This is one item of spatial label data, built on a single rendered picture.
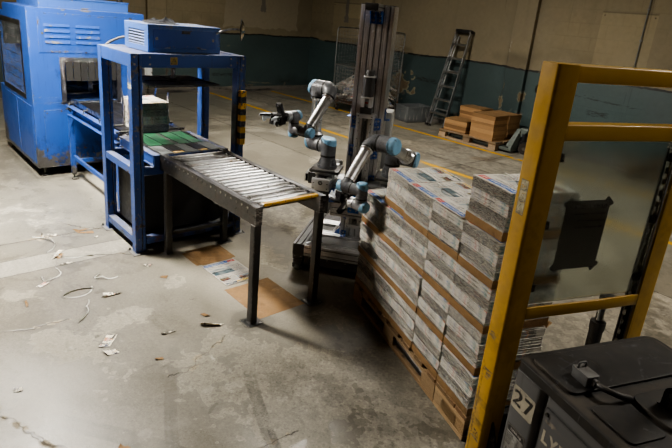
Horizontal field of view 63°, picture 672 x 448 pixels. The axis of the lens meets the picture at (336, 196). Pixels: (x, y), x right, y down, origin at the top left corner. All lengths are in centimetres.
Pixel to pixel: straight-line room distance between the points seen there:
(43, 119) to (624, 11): 816
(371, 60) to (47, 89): 364
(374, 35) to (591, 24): 629
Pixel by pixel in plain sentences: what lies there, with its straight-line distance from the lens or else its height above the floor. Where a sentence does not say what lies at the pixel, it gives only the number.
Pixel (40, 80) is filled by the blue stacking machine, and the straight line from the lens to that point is 648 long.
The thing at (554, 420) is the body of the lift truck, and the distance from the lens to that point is 217.
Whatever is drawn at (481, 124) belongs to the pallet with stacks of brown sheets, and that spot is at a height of 38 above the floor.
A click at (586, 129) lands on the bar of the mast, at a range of 211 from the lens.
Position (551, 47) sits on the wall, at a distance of 1029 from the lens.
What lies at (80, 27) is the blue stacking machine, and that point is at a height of 157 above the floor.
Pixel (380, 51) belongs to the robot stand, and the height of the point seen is 171.
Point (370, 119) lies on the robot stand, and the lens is 413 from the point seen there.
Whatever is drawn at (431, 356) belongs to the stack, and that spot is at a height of 24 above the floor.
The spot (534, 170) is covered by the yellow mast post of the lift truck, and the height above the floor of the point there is 149.
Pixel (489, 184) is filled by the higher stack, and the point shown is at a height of 128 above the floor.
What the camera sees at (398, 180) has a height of 103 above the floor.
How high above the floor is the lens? 194
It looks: 18 degrees down
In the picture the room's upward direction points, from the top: 5 degrees clockwise
